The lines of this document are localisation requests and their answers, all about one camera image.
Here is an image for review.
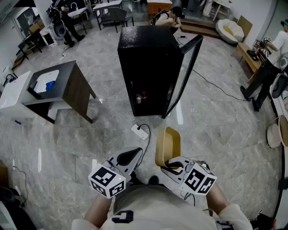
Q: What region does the round white basket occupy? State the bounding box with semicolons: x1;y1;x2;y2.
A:
267;123;282;148

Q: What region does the person's right forearm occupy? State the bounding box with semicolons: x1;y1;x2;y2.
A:
206;183;230;217

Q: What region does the white side table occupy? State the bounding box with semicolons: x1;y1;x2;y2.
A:
211;0;232;21

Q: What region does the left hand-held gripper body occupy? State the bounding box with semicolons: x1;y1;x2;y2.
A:
87;158;133;199

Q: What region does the wooden step platform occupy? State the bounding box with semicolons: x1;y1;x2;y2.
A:
180;18;221;39

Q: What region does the dark table with wooden side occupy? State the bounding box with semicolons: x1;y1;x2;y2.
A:
22;60;97;124

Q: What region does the white power strip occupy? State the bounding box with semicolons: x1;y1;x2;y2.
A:
130;124;149;141

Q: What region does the thin black cable white plug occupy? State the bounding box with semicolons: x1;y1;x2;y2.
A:
12;159;29;207

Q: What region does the white cabinet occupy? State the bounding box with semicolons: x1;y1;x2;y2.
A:
0;71;34;119

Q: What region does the person's beige shirt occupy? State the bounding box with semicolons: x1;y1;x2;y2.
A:
72;184;254;230

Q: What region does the low wooden bench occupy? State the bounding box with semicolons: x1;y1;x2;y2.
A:
231;42;263;84

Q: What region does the round wooden tray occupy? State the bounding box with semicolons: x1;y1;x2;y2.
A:
278;114;288;148

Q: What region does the white beanbag with yellow cushion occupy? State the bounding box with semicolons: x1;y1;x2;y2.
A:
215;18;245;44

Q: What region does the orange wooden cabinet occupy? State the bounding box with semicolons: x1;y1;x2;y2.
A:
146;0;173;20

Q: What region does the person's black left shoe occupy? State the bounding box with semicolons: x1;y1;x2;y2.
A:
130;172;144;185

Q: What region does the black power cable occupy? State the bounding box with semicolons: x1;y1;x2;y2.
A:
136;123;151;167

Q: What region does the tan cardboard board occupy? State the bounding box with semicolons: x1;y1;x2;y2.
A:
236;15;254;40

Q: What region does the person's left forearm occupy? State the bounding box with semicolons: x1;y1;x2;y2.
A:
84;194;113;223

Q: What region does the oval grey hanging seat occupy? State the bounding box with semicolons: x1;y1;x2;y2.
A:
53;19;66;39
271;73;288;99

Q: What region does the grey chair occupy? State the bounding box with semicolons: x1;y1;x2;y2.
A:
108;7;135;34

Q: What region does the yellow plastic tray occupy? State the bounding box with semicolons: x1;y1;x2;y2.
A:
154;126;182;169

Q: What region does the black mini fridge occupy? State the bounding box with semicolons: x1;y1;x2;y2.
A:
117;25;204;119

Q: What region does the white sink basin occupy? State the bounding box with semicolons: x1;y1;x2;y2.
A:
33;69;60;94

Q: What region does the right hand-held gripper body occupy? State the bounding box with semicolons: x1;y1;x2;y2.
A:
179;159;218;195

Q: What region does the long black floor cable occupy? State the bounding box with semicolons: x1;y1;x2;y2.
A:
191;69;250;102

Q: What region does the black faucet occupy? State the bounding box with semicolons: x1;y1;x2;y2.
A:
27;86;42;99

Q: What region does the white top table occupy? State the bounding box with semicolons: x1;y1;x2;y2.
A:
92;0;123;31

